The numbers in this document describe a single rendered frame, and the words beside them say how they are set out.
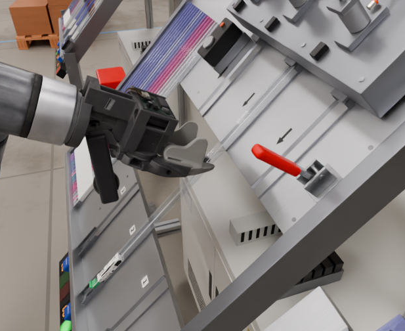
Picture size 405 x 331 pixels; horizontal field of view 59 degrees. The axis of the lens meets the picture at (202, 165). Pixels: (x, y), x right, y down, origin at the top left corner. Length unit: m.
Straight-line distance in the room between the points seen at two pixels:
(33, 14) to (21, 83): 3.91
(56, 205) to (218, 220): 1.24
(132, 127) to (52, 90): 0.10
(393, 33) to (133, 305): 0.48
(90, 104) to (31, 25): 3.94
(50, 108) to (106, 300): 0.35
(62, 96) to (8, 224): 1.63
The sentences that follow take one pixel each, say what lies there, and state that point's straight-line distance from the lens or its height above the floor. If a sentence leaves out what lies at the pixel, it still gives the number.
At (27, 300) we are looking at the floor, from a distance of 1.68.
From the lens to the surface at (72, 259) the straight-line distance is 0.75.
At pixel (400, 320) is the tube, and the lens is 0.29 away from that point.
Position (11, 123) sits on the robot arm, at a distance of 0.43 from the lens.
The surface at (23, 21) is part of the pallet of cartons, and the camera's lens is 4.37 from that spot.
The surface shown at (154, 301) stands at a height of 0.84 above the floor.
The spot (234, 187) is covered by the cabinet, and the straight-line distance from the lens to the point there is 1.04.
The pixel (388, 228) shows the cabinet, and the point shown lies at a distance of 1.03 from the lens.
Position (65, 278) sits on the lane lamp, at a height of 0.66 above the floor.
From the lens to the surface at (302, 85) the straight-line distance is 0.50.
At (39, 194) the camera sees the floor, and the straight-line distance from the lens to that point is 2.14.
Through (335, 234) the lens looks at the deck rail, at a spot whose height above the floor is 1.00.
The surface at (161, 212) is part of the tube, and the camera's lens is 0.57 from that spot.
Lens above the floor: 1.29
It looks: 37 degrees down
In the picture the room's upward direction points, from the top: straight up
